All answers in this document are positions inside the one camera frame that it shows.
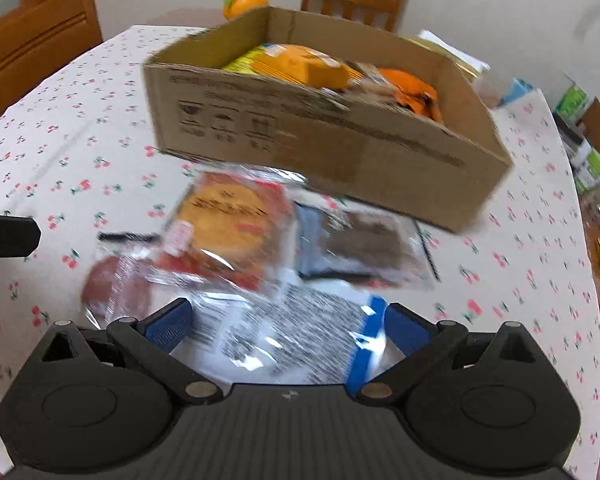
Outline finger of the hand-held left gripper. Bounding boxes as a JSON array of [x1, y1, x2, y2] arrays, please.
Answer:
[[0, 214, 42, 260]]

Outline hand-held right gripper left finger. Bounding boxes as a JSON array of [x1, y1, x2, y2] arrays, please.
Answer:
[[12, 298, 221, 406]]

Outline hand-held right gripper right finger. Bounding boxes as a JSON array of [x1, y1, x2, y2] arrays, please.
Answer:
[[356, 302, 565, 406]]

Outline small red and white packet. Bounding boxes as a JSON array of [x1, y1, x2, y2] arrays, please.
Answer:
[[81, 254, 153, 323]]

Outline clear packet with dark filling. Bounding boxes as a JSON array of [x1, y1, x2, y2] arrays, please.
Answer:
[[296, 204, 433, 288]]

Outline red clear round cake packet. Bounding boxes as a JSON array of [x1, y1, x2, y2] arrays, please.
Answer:
[[162, 170, 297, 292]]

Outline brown cardboard box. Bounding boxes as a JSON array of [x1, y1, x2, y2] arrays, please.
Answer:
[[142, 6, 513, 233]]

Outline crinkled orange snack bag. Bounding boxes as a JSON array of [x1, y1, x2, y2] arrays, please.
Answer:
[[377, 67, 443, 123]]

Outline long yellow snack packet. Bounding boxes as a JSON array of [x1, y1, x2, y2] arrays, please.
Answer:
[[222, 44, 281, 76]]

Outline small orange snack packet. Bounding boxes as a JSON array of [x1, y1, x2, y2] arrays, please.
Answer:
[[252, 45, 361, 88]]

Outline cherry print tablecloth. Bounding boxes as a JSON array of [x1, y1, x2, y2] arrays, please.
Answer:
[[0, 25, 600, 480]]

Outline green lid jar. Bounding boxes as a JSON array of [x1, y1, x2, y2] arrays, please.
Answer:
[[572, 142, 600, 193]]

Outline small blue object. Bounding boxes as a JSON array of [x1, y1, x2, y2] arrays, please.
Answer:
[[500, 77, 536, 108]]

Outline gold tissue box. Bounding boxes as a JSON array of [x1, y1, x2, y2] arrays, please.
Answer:
[[415, 30, 491, 81]]

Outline green and white carton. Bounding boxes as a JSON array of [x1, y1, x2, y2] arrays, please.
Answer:
[[555, 84, 593, 123]]

